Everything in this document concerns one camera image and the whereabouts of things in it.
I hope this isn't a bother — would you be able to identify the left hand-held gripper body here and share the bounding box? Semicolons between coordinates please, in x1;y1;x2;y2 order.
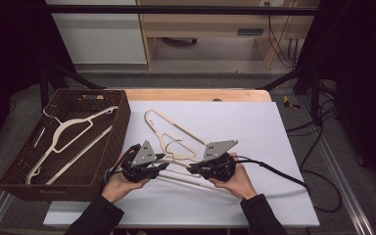
120;140;165;184

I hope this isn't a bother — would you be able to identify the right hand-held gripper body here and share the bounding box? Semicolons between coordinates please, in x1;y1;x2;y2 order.
203;139;239;183

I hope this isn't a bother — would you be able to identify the beige plastic clothes hanger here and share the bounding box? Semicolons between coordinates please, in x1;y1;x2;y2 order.
156;156;234;195
25;104;120;186
144;108;209;163

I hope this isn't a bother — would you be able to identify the brown woven basket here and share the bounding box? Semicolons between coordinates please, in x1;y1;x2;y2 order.
0;88;132;203

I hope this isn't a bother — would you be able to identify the person's right hand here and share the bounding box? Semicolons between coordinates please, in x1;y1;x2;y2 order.
209;152;259;201

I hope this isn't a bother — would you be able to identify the person's left hand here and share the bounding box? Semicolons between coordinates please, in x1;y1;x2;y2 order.
101;169;151;204

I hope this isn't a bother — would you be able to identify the white table sheet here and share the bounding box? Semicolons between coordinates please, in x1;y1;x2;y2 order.
42;100;321;228

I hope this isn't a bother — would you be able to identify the yellow and black small object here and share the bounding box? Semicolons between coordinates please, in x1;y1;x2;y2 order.
282;95;303;111

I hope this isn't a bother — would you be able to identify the black stand leg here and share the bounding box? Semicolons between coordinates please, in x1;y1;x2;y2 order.
38;63;106;110
259;63;323;123

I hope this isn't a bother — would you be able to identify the white cabinet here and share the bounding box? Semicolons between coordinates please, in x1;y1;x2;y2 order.
50;0;148;66

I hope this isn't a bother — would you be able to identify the beige wooden desk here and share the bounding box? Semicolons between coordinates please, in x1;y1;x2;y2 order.
136;0;321;71

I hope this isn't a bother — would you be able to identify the black curtain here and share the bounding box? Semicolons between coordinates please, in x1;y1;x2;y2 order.
298;0;376;197
0;0;76;161

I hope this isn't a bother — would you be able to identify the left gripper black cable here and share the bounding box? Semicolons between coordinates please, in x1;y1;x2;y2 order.
103;145;141;184

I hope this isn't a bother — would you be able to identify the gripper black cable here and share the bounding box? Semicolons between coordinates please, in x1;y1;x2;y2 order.
233;156;311;194
103;145;141;184

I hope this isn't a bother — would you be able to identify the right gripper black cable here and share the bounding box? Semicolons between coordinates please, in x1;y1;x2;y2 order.
233;156;311;194

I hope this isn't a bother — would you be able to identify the black floor cable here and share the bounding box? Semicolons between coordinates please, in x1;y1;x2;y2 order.
287;81;345;213

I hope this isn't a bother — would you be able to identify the black hanging cable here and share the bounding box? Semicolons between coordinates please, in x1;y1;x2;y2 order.
266;14;295;67
287;37;301;67

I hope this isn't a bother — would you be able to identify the black horizontal frame bar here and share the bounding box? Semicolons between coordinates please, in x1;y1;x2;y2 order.
28;4;321;16

